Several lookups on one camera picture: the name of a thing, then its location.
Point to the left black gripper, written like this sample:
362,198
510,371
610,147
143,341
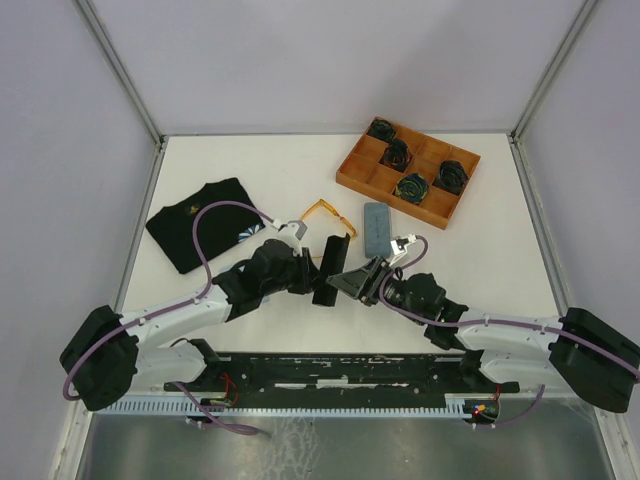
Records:
309,273

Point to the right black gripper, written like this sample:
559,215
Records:
363,282

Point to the black glasses case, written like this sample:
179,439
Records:
332,263

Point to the orange sunglasses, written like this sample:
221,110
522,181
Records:
323,221

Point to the grey-blue glasses case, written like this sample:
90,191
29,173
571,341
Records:
377,230

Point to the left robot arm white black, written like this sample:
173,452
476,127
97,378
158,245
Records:
113,353

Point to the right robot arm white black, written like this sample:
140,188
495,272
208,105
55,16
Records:
577,351

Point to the orange wooden divider tray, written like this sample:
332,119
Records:
362,172

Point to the rolled dark tie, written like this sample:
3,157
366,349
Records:
451,177
396,155
382,130

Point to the black folded t-shirt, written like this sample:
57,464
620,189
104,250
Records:
219,230

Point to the rolled dark tie right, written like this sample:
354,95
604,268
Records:
451,177

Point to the rolled dark tie top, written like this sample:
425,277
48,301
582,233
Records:
382,130

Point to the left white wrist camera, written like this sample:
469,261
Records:
291,232

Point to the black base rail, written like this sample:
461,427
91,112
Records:
423,375

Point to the left aluminium frame post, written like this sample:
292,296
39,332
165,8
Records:
97,29

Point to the aluminium frame post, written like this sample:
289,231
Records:
561,55
97,29

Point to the right aluminium frame post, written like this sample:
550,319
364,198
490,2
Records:
561,55

